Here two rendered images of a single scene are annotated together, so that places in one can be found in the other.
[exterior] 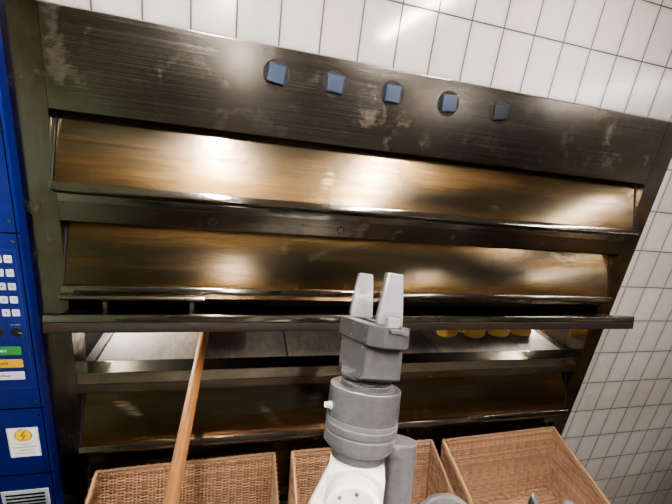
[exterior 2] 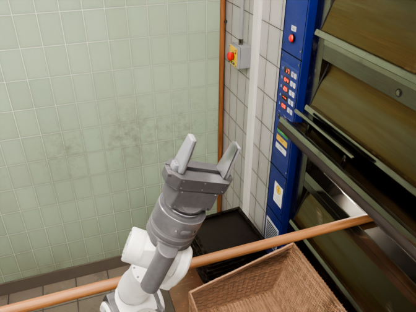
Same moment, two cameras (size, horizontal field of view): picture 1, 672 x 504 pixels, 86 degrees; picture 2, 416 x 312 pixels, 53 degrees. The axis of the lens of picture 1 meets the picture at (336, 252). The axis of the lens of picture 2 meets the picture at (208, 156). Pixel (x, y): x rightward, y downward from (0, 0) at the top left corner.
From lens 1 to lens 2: 0.76 m
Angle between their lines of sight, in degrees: 78
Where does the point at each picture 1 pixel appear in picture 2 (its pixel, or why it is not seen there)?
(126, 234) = (351, 82)
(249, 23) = not seen: outside the picture
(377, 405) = (157, 207)
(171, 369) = (344, 209)
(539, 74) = not seen: outside the picture
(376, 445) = (149, 227)
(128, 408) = (320, 218)
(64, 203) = (326, 46)
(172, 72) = not seen: outside the picture
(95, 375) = (311, 179)
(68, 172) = (329, 23)
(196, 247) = (385, 113)
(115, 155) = (356, 14)
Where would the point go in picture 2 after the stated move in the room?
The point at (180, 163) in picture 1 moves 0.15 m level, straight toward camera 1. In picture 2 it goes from (391, 28) to (347, 36)
